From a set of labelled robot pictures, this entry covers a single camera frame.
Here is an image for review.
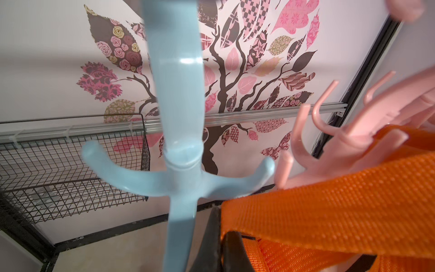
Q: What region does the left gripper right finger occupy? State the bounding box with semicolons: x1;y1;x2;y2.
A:
222;231;254;272

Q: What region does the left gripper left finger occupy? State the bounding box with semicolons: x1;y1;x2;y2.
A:
190;207;223;272

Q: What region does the orange bag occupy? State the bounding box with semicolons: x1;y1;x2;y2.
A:
220;126;435;272

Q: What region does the light blue plastic hook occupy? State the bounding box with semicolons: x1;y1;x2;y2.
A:
82;1;275;272

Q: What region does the black wire basket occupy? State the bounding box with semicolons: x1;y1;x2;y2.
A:
1;113;150;225

